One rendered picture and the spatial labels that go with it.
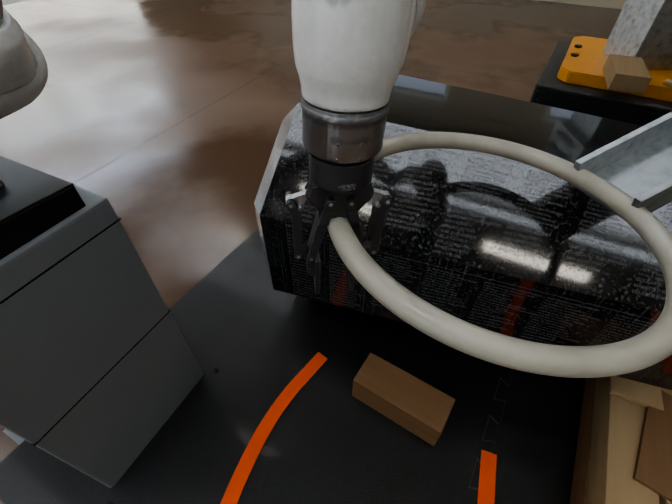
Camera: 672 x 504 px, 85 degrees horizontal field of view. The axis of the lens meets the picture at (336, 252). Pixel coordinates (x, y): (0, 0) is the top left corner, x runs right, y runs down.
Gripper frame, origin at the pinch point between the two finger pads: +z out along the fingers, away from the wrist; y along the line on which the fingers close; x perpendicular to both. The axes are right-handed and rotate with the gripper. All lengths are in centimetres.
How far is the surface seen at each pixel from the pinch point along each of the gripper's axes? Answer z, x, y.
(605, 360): -10.2, -23.1, 22.5
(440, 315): -10.8, -17.0, 8.1
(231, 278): 83, 77, -32
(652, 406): 58, -5, 92
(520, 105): -2, 56, 59
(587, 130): -2, 40, 68
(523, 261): 16, 15, 46
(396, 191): 11.8, 37.3, 21.3
